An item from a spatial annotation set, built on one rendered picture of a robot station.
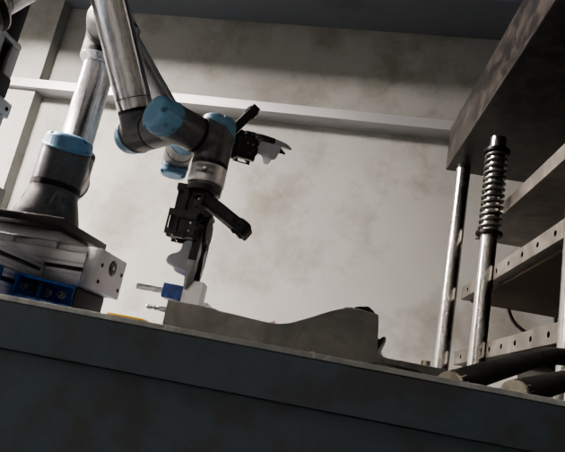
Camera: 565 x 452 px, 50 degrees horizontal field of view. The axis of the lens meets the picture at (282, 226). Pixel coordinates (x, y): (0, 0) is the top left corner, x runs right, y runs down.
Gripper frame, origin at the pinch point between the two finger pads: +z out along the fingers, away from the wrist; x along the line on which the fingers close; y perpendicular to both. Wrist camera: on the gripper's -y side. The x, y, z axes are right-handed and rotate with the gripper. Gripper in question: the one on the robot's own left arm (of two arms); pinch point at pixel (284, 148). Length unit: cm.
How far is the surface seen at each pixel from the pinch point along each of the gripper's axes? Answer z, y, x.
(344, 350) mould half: 3, 50, 70
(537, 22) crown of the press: 50, -42, 38
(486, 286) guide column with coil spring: 75, 24, -1
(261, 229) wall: 38, 2, -183
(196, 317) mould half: -22, 51, 61
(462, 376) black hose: 3, 49, 107
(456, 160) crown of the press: 82, -29, -47
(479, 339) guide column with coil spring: 75, 41, 1
